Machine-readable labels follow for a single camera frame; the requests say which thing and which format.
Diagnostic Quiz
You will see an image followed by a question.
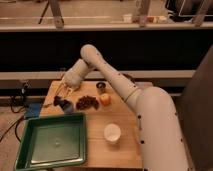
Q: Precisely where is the dark brush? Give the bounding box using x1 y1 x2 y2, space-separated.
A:
53 96 74 114

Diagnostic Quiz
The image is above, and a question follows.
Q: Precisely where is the black cable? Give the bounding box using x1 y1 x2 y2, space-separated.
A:
0 83 31 143

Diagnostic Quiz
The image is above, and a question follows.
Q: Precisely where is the blue box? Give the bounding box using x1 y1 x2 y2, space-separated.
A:
24 103 42 118

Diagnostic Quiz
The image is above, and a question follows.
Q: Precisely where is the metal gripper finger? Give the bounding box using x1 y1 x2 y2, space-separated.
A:
55 82 64 96
64 87 74 98

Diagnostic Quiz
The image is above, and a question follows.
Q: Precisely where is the white plastic cup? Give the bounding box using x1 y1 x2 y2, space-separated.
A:
104 123 121 144

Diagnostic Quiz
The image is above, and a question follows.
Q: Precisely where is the green plastic tray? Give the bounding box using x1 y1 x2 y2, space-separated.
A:
14 113 87 171

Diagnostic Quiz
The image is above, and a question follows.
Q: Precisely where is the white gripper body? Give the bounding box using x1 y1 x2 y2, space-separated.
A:
62 59 90 90

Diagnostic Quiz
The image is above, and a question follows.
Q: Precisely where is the dark grape bunch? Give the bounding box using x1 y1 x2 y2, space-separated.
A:
76 96 99 110

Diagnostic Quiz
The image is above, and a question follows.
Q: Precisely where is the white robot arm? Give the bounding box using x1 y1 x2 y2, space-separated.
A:
62 44 189 171

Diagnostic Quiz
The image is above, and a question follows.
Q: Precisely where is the small metal can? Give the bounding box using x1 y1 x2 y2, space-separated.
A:
96 82 106 94

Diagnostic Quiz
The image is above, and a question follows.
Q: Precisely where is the wooden board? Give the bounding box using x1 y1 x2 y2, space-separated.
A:
40 81 142 170

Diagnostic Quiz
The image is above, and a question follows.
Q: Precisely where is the orange fruit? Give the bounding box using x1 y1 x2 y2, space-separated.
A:
100 93 111 106

